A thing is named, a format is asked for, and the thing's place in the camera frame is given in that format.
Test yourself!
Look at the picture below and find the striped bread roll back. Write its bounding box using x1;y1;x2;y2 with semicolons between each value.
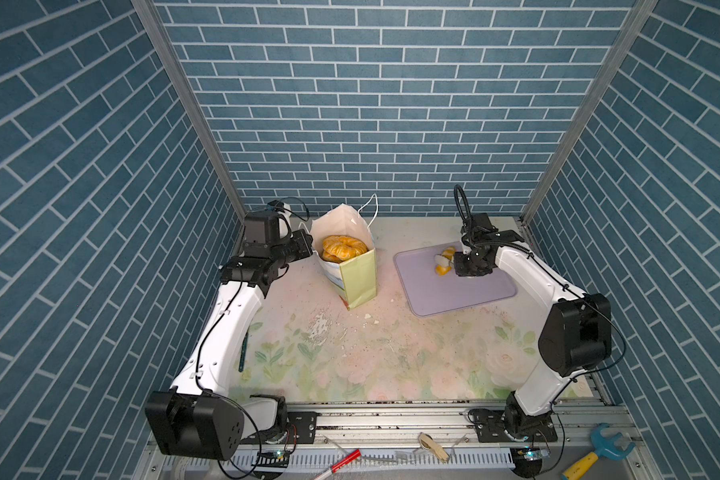
434;246;456;276

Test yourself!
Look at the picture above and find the large twisted croissant ring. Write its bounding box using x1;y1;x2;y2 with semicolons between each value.
320;235;370;264

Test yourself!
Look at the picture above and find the white green paper bag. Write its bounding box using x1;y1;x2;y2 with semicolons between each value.
309;194;379;310

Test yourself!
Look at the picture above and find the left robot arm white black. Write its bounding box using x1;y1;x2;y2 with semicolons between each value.
145;229;312;461

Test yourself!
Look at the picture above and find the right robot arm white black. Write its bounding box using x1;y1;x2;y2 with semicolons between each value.
449;242;613;441

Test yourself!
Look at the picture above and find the lilac plastic tray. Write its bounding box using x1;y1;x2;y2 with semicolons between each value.
394;243;518;317

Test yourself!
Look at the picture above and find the beige wooden piece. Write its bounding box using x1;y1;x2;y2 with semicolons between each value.
418;433;450;463

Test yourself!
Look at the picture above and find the red white marker pen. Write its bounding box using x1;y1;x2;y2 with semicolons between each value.
314;449;362;480

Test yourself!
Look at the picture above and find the blue yellow toy wrench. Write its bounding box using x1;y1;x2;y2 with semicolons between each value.
561;423;635;480

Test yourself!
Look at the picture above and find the black corrugated cable hose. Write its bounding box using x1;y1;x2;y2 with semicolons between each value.
453;184;475;238

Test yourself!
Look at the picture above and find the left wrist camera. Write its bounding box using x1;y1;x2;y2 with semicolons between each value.
266;200;292;238

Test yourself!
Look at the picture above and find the green handled fork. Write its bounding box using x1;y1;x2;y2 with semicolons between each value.
237;330;249;373

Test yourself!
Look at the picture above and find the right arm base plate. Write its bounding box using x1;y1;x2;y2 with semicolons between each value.
466;408;558;443

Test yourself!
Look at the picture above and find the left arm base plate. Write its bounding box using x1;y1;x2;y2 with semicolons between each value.
242;411;318;445

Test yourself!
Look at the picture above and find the aluminium front rail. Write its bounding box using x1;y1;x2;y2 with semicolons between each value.
149;401;643;448

